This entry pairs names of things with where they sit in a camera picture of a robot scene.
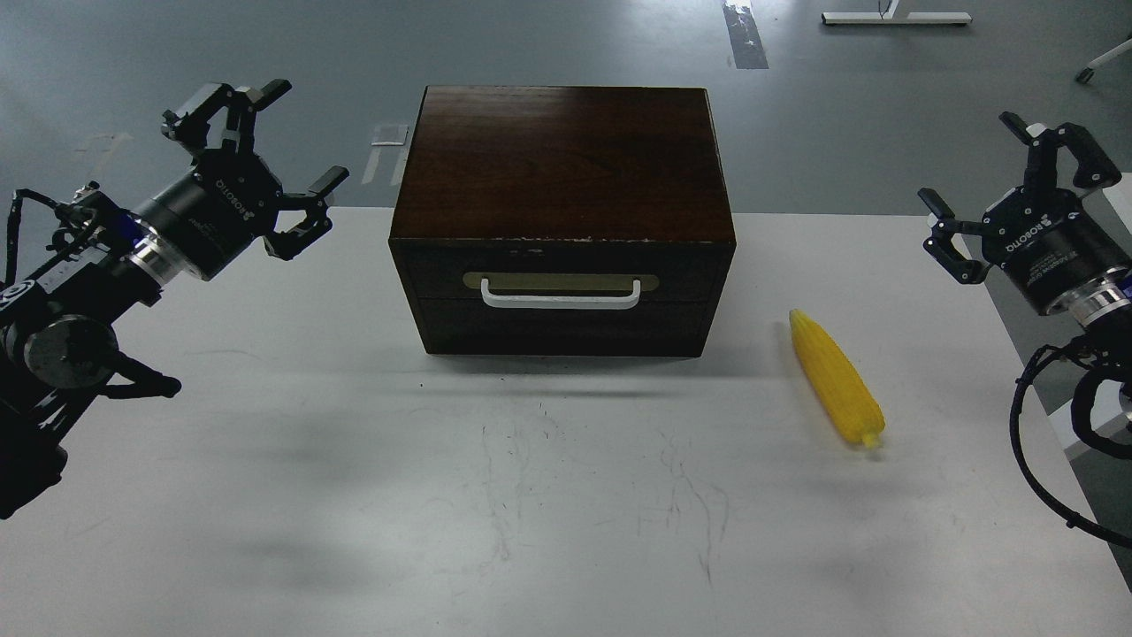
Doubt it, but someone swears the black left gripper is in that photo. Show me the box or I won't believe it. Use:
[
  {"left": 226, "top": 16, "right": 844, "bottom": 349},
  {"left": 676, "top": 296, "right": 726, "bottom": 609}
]
[{"left": 132, "top": 78, "right": 350, "bottom": 281}]

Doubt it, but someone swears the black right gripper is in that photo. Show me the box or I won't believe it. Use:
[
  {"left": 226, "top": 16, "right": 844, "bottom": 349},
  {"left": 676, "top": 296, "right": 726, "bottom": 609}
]
[{"left": 917, "top": 111, "right": 1132, "bottom": 317}]

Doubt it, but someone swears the dark wooden drawer front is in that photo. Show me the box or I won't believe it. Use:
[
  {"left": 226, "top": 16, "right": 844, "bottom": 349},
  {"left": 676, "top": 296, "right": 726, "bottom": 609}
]
[{"left": 391, "top": 241, "right": 735, "bottom": 303}]

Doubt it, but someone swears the yellow corn cob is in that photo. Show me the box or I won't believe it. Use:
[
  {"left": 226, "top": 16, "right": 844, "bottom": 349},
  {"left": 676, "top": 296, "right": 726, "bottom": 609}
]
[{"left": 788, "top": 308, "right": 885, "bottom": 450}]

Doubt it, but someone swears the white drawer handle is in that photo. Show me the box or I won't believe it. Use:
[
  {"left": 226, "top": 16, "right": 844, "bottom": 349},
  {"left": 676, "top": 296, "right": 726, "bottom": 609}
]
[{"left": 478, "top": 277, "right": 642, "bottom": 311}]

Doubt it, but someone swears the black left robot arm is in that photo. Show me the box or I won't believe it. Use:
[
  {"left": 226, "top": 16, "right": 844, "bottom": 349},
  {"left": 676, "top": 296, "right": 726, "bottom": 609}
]
[{"left": 1, "top": 78, "right": 348, "bottom": 518}]

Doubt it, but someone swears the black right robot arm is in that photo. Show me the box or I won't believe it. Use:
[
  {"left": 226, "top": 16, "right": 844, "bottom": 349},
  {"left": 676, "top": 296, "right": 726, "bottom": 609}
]
[{"left": 918, "top": 111, "right": 1129, "bottom": 460}]

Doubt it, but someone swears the dark wooden drawer cabinet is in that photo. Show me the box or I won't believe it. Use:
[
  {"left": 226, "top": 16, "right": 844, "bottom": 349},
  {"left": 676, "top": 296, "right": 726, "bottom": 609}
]
[{"left": 388, "top": 86, "right": 737, "bottom": 358}]

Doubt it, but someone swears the white chair leg caster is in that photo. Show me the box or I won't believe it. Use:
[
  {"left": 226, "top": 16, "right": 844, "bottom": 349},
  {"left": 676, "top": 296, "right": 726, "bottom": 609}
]
[{"left": 1073, "top": 35, "right": 1132, "bottom": 84}]

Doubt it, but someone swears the white table leg base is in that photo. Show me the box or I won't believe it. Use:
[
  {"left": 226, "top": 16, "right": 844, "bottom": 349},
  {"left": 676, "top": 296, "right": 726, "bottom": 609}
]
[{"left": 821, "top": 1, "right": 974, "bottom": 26}]

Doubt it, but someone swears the grey floor tape strip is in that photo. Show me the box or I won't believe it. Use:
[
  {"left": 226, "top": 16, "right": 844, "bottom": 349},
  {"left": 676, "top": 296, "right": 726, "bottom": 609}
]
[{"left": 721, "top": 1, "right": 769, "bottom": 70}]

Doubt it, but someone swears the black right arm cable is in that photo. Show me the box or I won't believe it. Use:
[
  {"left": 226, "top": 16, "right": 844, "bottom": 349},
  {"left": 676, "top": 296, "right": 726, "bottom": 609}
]
[{"left": 1010, "top": 341, "right": 1132, "bottom": 549}]

